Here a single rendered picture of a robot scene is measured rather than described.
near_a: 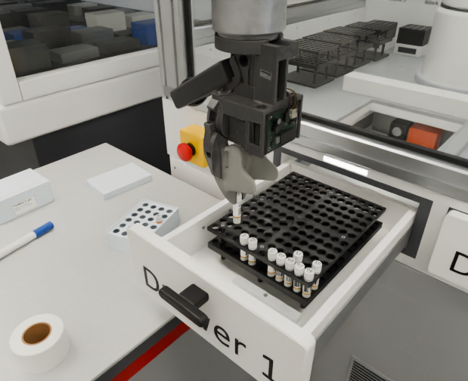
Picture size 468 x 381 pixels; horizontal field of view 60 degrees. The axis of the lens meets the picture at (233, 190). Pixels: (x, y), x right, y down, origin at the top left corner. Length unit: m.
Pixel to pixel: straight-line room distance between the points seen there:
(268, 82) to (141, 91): 0.97
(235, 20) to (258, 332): 0.32
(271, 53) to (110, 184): 0.64
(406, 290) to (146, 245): 0.45
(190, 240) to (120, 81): 0.78
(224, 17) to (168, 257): 0.28
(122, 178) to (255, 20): 0.66
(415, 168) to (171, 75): 0.54
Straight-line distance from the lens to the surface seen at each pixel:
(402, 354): 0.88
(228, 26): 0.42
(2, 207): 0.94
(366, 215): 0.65
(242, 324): 0.47
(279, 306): 0.56
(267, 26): 0.41
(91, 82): 1.26
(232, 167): 0.48
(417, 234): 0.71
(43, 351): 0.63
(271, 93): 0.42
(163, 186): 0.97
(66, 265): 0.80
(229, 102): 0.44
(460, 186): 0.65
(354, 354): 0.95
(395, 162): 0.66
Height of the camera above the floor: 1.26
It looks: 32 degrees down
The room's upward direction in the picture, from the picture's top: straight up
